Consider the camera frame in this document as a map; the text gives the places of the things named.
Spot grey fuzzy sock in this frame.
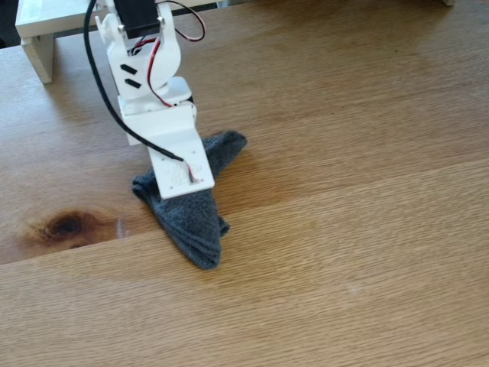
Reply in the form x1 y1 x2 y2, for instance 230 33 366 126
131 130 248 271

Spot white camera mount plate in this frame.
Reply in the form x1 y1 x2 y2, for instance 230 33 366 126
146 129 215 201

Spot red and black motor wire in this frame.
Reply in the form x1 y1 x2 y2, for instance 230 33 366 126
147 0 207 109

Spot white wooden shelf riser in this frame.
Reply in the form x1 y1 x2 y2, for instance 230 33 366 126
15 0 456 84

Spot black camera cable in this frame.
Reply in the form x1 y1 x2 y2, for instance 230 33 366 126
83 0 186 163

